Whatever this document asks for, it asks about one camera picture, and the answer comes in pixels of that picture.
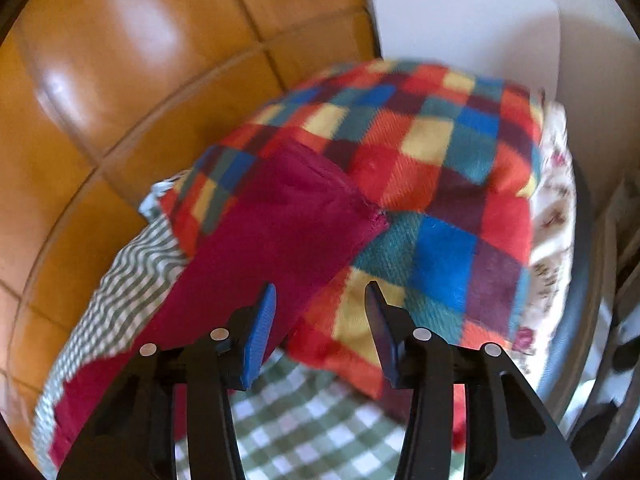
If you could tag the crimson garment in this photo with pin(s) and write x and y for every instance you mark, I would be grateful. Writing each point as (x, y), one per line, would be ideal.
(280, 220)

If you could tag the white board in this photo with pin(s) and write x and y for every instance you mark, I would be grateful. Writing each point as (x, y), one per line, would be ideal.
(460, 25)

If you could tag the dark grey round rim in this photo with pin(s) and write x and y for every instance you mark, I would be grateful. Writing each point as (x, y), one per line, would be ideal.
(575, 310)

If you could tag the white floral cloth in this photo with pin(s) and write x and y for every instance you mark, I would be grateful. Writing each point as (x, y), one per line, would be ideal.
(552, 220)

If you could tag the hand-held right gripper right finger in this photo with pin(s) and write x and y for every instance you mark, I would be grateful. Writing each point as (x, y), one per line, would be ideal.
(380, 325)

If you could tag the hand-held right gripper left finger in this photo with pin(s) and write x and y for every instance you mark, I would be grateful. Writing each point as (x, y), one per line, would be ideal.
(260, 325)

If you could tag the green gingham cloth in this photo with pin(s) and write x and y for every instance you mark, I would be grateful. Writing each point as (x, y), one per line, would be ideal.
(300, 435)

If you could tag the multicolour checked fleece blanket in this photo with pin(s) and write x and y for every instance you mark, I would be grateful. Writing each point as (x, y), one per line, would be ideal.
(425, 160)

